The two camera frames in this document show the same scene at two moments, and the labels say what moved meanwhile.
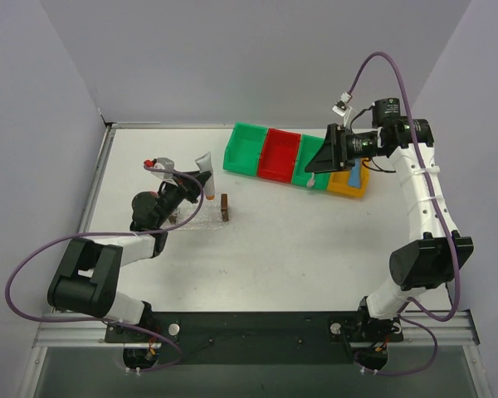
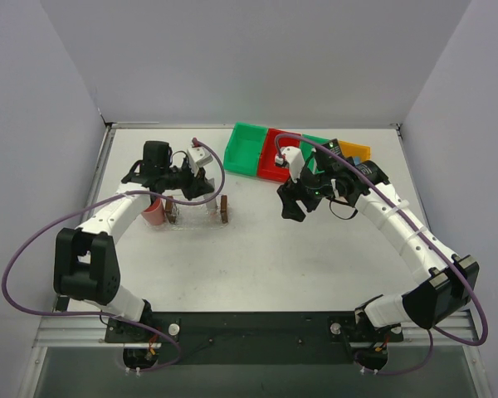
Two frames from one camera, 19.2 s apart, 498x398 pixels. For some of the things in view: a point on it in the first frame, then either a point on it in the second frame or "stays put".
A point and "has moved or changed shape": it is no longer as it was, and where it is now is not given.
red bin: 279,155 stays put
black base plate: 255,337 stays put
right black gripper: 337,147 to 298,198
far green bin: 244,151 stays put
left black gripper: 189,189 to 199,187
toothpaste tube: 204,163 has moved or changed shape
